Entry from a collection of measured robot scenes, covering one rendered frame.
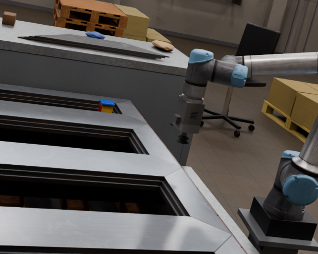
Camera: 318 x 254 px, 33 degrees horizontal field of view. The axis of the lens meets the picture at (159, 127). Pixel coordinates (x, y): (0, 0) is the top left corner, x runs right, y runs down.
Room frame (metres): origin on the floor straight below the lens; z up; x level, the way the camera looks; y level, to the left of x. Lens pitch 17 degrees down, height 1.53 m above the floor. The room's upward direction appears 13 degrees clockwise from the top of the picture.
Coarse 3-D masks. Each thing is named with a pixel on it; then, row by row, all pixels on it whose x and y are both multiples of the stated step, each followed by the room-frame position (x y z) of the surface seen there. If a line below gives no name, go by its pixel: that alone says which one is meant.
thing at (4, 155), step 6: (0, 144) 1.59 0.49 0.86; (6, 144) 1.61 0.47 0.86; (0, 150) 1.55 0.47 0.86; (6, 150) 1.56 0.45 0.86; (12, 150) 1.57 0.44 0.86; (0, 156) 1.50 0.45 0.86; (6, 156) 1.51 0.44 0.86; (12, 156) 1.52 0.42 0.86; (0, 162) 1.46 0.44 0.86; (6, 162) 1.47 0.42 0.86; (12, 162) 1.48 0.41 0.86
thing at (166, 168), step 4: (152, 156) 1.79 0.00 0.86; (156, 160) 1.76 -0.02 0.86; (160, 160) 1.77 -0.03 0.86; (164, 160) 1.78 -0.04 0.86; (156, 164) 1.72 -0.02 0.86; (160, 164) 1.73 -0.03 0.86; (164, 164) 1.74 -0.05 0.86; (168, 164) 1.75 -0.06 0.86; (160, 168) 1.69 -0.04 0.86; (164, 168) 1.70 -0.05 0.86; (168, 168) 1.71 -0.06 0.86; (172, 168) 1.72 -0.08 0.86; (164, 172) 1.67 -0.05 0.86; (168, 172) 1.67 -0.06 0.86
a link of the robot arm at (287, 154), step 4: (284, 152) 1.83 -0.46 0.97; (288, 152) 1.82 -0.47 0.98; (292, 152) 1.84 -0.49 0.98; (296, 152) 1.86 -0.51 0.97; (284, 156) 1.82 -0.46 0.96; (288, 156) 1.80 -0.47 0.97; (292, 156) 1.79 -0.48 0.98; (280, 160) 1.84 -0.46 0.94; (284, 160) 1.81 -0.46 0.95; (288, 160) 1.80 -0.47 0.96; (280, 164) 1.83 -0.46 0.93; (284, 164) 1.79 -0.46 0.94; (288, 164) 1.77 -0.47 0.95; (280, 168) 1.80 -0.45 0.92; (280, 172) 1.78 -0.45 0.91; (276, 176) 1.84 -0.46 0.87; (276, 180) 1.83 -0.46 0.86; (276, 184) 1.82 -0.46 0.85; (280, 184) 1.80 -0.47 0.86
